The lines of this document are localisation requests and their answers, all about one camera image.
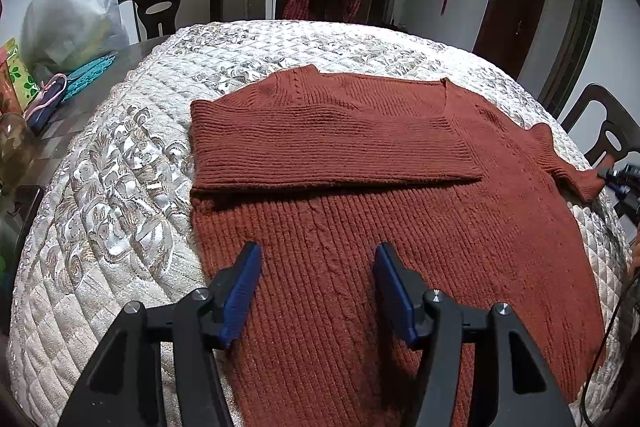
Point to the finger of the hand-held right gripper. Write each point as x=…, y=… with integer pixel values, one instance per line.
x=614, y=179

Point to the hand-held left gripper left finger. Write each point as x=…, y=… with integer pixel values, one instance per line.
x=242, y=292

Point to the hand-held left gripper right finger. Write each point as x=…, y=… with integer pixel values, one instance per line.
x=395, y=292

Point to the rust knitted sweater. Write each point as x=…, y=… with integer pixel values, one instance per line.
x=350, y=217

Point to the grey framed window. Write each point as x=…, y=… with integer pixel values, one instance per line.
x=572, y=47

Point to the quilted floral blanket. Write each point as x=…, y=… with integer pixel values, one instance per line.
x=125, y=207

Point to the brown wooden door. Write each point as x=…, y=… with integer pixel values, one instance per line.
x=505, y=7

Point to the pink and blue pouch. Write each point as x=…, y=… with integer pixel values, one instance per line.
x=45, y=107

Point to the green floral box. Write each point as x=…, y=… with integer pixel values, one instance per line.
x=15, y=77

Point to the white plastic bag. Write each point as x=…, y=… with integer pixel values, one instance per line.
x=70, y=17

